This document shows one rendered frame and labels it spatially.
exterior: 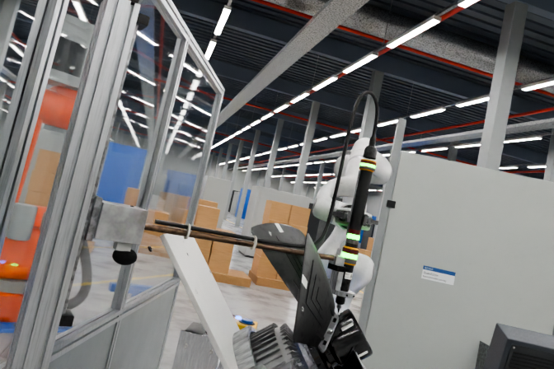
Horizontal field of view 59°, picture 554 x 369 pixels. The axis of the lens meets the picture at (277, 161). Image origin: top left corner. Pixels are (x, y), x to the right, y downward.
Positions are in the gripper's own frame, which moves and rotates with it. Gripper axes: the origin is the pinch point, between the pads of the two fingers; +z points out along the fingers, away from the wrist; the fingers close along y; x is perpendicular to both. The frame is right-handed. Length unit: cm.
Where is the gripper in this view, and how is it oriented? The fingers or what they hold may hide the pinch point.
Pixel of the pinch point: (356, 217)
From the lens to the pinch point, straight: 133.8
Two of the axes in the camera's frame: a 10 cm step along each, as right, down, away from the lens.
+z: -0.5, -1.0, -9.9
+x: 2.1, -9.7, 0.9
